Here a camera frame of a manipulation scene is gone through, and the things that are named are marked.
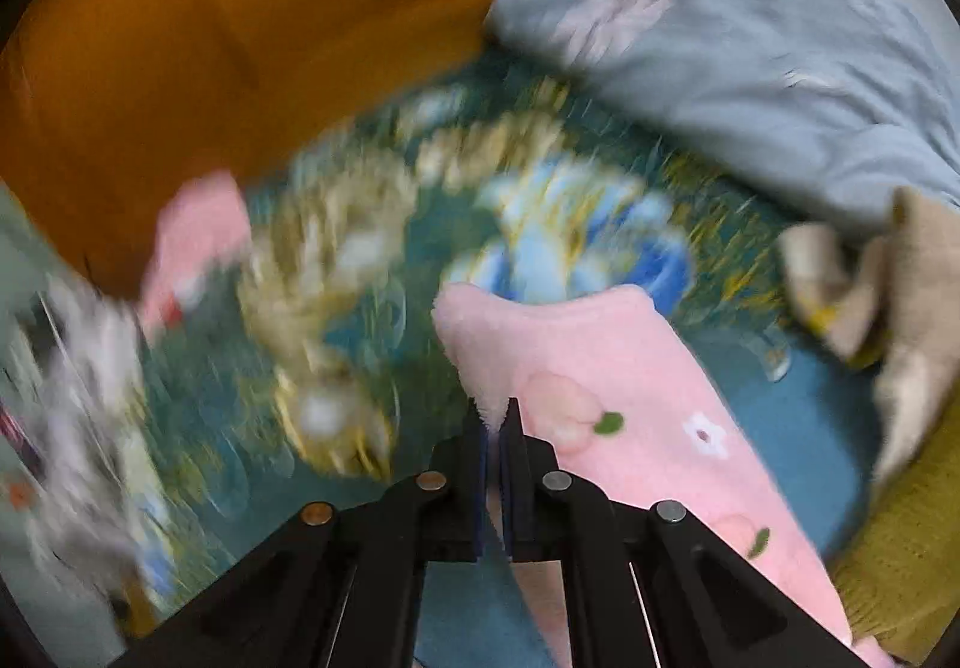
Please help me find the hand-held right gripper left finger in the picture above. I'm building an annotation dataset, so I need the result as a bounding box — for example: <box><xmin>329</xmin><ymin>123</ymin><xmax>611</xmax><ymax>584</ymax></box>
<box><xmin>112</xmin><ymin>398</ymin><xmax>490</xmax><ymax>668</ymax></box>

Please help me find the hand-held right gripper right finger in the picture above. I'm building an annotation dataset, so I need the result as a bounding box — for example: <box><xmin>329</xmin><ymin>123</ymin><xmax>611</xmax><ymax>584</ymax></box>
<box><xmin>498</xmin><ymin>398</ymin><xmax>875</xmax><ymax>668</ymax></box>

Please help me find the floral printed blanket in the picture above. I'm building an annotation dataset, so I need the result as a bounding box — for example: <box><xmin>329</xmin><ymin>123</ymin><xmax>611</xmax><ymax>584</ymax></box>
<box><xmin>97</xmin><ymin>49</ymin><xmax>890</xmax><ymax>668</ymax></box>

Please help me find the white patterned cloth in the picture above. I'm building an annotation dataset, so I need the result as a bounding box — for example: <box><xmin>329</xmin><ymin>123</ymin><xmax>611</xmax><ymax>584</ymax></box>
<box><xmin>15</xmin><ymin>278</ymin><xmax>177</xmax><ymax>620</ymax></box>

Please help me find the olive green knit cloth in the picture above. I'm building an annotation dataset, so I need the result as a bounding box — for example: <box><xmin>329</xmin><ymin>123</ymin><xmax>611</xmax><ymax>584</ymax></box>
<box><xmin>829</xmin><ymin>405</ymin><xmax>960</xmax><ymax>665</ymax></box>

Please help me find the beige cloth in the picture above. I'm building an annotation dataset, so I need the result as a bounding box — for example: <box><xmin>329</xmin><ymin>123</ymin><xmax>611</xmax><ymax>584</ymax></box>
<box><xmin>778</xmin><ymin>186</ymin><xmax>960</xmax><ymax>489</ymax></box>

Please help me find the light blue floral quilt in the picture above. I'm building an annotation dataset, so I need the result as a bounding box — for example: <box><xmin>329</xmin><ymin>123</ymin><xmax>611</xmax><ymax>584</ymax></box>
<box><xmin>486</xmin><ymin>0</ymin><xmax>960</xmax><ymax>241</ymax></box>

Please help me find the wooden headboard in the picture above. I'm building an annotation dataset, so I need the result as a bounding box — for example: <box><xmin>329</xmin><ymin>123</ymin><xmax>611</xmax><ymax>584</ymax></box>
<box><xmin>0</xmin><ymin>0</ymin><xmax>560</xmax><ymax>298</ymax></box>

